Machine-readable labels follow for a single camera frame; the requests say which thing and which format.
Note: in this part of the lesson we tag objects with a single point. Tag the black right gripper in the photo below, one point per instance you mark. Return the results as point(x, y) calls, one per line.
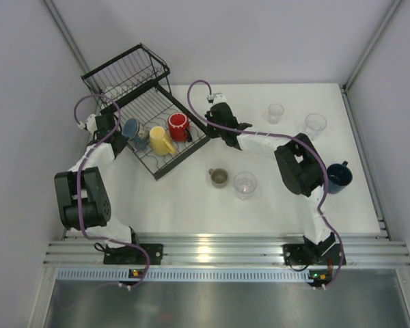
point(230, 133)

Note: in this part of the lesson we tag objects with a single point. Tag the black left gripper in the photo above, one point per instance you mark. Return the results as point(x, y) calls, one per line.
point(119, 141)

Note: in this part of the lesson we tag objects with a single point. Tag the blue ceramic jug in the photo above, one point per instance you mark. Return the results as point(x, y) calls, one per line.
point(137, 133)

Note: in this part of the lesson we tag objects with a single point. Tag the red mug black handle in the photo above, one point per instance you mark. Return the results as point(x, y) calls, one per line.
point(179, 127)

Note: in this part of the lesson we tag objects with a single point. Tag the black wire dish rack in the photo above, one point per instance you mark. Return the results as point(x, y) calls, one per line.
point(137, 80)

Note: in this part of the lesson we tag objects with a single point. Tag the yellow mug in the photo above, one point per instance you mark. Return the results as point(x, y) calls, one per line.
point(160, 141)

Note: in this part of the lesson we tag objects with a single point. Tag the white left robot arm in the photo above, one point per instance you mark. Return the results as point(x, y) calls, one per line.
point(83, 201)

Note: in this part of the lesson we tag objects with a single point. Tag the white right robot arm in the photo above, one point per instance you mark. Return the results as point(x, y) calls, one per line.
point(303, 173)

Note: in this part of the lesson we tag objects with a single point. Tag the clear glass at back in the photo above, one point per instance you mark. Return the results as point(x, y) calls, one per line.
point(275, 113)

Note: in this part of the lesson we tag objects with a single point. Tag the clear glass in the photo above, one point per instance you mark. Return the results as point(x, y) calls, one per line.
point(245, 185)
point(314, 125)
point(275, 113)

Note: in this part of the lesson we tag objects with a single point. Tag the olive green small cup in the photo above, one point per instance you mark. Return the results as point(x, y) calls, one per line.
point(219, 177)

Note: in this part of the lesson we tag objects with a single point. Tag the clear glass near centre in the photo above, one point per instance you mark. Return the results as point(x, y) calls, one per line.
point(245, 185)

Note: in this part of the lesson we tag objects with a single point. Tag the clear glass far right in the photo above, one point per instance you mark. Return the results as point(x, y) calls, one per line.
point(314, 125)

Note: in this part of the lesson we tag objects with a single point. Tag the dark blue mug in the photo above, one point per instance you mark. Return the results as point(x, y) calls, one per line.
point(339, 177)

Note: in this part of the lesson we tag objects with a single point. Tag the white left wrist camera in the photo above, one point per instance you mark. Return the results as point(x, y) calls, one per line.
point(89, 125)

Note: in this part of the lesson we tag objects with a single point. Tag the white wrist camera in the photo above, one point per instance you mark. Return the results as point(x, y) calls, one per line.
point(217, 97)
point(89, 125)

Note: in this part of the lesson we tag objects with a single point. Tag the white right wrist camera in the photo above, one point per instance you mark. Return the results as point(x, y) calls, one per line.
point(217, 97)

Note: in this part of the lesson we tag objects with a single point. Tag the slotted cable duct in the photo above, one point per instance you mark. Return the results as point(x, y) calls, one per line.
point(185, 275)

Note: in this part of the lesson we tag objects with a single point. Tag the aluminium mounting rail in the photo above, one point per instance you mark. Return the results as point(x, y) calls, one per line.
point(231, 250)

